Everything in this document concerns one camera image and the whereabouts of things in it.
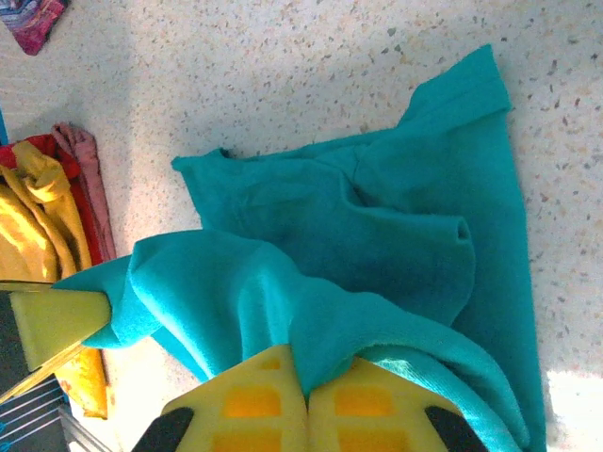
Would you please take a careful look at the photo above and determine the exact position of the teal t-shirt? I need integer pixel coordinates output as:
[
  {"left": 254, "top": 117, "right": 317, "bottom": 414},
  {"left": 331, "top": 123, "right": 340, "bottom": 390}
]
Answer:
[{"left": 50, "top": 42, "right": 547, "bottom": 452}]

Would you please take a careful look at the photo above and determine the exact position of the folded yellow t-shirt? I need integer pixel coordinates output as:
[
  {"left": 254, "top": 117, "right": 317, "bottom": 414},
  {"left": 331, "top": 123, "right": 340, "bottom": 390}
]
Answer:
[{"left": 0, "top": 140, "right": 93, "bottom": 283}]

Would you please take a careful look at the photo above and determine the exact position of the yellow chips bag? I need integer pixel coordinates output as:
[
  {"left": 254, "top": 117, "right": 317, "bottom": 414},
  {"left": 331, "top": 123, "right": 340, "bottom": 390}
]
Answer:
[{"left": 58, "top": 347, "right": 110, "bottom": 420}]

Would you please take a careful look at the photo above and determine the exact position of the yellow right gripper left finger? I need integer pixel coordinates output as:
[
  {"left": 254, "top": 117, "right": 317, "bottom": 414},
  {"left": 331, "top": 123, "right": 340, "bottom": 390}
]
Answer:
[{"left": 133, "top": 345, "right": 311, "bottom": 452}]

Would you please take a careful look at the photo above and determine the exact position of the purple snack bag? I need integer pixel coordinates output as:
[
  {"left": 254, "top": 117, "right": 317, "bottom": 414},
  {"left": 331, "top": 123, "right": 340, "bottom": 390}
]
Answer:
[{"left": 0, "top": 0, "right": 72, "bottom": 57}]

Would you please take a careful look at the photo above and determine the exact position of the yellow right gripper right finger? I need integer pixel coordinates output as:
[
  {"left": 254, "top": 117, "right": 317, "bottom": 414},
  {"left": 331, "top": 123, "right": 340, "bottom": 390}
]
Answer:
[{"left": 308, "top": 356, "right": 492, "bottom": 452}]

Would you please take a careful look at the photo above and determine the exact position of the folded pink t-shirt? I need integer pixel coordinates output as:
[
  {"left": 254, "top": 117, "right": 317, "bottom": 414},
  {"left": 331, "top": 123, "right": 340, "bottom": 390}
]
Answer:
[{"left": 50, "top": 121, "right": 119, "bottom": 263}]

